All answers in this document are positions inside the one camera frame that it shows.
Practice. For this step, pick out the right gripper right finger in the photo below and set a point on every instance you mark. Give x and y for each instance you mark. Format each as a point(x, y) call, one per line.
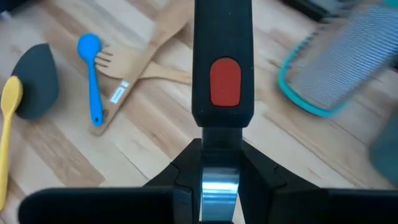
point(295, 205)

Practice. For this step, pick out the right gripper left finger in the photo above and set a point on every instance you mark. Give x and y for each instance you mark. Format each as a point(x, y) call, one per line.
point(124, 205)

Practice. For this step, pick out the yellow silicone spoon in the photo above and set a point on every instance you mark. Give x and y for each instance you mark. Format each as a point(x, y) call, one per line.
point(11, 93)

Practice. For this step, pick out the plain wooden spoon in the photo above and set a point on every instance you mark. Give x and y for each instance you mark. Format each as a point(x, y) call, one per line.
point(112, 107)

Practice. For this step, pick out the teal plastic basket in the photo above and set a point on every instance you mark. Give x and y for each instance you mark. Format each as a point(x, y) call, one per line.
point(385, 152)

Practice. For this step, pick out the forked wooden spoon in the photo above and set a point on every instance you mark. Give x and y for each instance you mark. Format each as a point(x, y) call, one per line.
point(115, 65)

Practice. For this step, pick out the teal steel box grater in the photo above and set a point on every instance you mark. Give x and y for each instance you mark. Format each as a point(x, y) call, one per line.
point(342, 62)

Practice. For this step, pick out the blue silicone spoon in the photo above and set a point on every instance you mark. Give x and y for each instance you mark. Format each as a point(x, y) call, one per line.
point(88, 46)

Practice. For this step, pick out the black aluminium table frame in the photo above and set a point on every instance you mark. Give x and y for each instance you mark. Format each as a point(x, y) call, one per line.
point(298, 6)

